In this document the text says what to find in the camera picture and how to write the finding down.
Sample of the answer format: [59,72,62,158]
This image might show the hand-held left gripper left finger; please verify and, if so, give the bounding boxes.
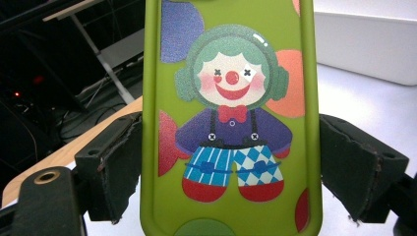
[74,111,144,225]

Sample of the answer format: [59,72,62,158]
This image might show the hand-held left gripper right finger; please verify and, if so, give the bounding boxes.
[319,113,411,227]

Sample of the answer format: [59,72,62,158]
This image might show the green clown phone case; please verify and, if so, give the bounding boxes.
[140,0,324,236]

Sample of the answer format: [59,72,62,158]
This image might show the white plastic bin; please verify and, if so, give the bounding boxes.
[313,0,417,87]

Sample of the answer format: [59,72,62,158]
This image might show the white table mat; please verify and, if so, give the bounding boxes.
[68,63,417,236]

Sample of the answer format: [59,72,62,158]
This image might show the white metal stand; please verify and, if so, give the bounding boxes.
[42,0,146,105]

